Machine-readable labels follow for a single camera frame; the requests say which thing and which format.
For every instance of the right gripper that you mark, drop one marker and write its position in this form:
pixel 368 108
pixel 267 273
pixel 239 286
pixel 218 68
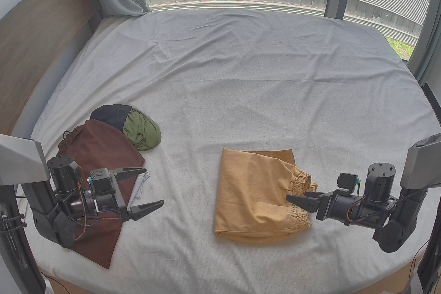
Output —
pixel 336 208

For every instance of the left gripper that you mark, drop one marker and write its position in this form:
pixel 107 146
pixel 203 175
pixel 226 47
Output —
pixel 106 204

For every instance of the tan shorts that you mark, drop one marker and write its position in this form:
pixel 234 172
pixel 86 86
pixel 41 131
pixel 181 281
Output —
pixel 248 189

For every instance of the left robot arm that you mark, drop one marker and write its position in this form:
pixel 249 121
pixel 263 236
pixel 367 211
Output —
pixel 20 161

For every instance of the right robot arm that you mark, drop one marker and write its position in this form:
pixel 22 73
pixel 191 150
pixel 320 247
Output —
pixel 422 165

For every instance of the bed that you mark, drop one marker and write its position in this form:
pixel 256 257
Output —
pixel 241 61

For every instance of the white garment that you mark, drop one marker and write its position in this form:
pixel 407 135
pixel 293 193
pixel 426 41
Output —
pixel 139 185

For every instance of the brown garment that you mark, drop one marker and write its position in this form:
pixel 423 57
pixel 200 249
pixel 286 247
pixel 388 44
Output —
pixel 103 151

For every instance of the green garment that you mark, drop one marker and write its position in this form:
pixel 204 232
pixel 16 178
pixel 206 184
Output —
pixel 143 134

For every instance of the black garment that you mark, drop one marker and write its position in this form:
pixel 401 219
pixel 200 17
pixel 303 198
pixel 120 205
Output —
pixel 108 115

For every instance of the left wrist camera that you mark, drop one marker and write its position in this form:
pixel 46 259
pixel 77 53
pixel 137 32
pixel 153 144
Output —
pixel 101 180

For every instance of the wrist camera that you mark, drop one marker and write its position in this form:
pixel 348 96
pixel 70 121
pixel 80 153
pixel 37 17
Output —
pixel 347 180
pixel 101 180

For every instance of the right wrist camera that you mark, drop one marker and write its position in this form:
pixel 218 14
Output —
pixel 347 180

